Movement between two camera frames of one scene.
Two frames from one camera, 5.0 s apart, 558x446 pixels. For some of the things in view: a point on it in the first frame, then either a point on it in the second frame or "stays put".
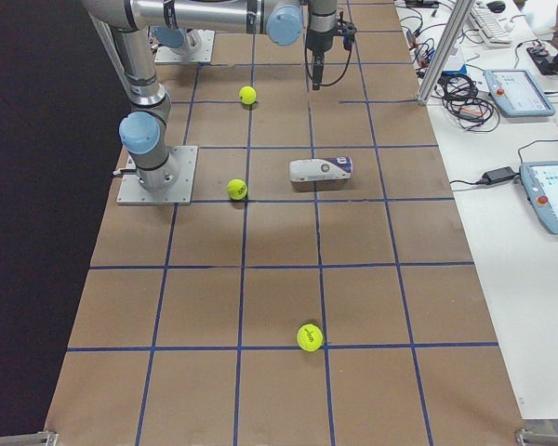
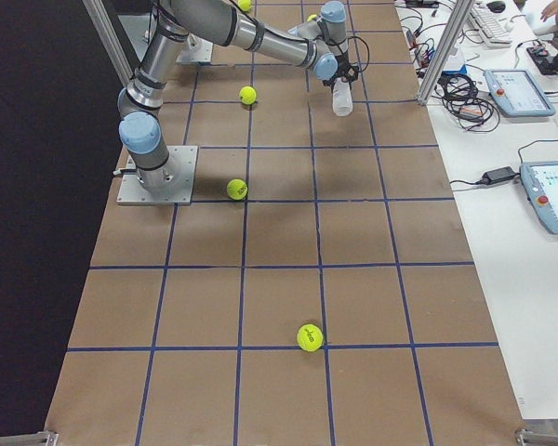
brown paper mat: x=322 y=292 stays put
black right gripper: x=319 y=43 to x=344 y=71
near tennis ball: x=310 y=337 stays put
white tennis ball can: x=328 y=170 to x=342 y=101
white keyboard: x=494 y=33 stays put
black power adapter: x=498 y=176 stays put
